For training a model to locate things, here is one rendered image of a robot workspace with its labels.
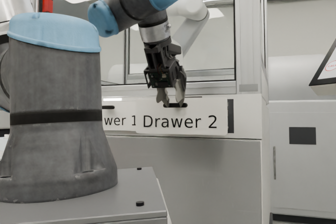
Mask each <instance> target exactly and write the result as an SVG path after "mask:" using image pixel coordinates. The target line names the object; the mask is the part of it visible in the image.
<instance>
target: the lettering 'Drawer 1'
mask: <svg viewBox="0 0 336 224"><path fill-rule="evenodd" d="M132 117H134V124H132V126H136V124H135V115H133V116H132ZM112 119H113V118H111V121H110V119H109V118H107V122H106V118H104V120H105V125H107V124H108V121H109V125H111V123H112ZM116 119H118V120H119V121H115V120H116ZM124 119H126V117H125V118H122V125H123V120H124ZM115 122H120V119H119V118H118V117H117V118H115V119H114V124H115V125H117V126H118V125H120V124H116V123H115Z"/></svg>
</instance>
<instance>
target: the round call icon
mask: <svg viewBox="0 0 336 224"><path fill-rule="evenodd" d="M330 71H336V60H333V61H328V63H327V64H326V66H325V68H324V70H323V71H322V73H323V72H330Z"/></svg>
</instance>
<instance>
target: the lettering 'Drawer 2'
mask: <svg viewBox="0 0 336 224"><path fill-rule="evenodd" d="M145 117H150V119H151V124H150V125H145ZM208 117H214V121H213V123H212V124H211V125H210V126H209V127H208V128H217V127H216V126H212V125H213V124H214V123H215V122H216V120H217V118H216V116H214V115H210V116H208ZM157 120H160V118H158V119H155V127H157ZM162 120H167V121H164V122H162V124H161V126H162V127H163V128H166V127H167V128H168V127H169V120H168V119H167V118H162ZM182 120H183V119H182V118H181V120H180V124H179V121H178V119H177V118H176V119H175V123H174V122H173V119H172V118H171V121H172V125H173V128H175V126H176V122H177V124H178V127H179V128H180V127H181V124H182ZM187 120H191V122H187ZM198 120H201V118H199V119H197V118H196V119H195V128H197V122H198ZM163 123H167V125H166V126H163ZM152 124H153V119H152V117H151V116H149V115H144V117H143V127H150V126H151V125H152ZM184 124H185V126H186V127H187V128H192V127H193V126H187V124H193V120H192V119H191V118H187V119H186V120H185V122H184Z"/></svg>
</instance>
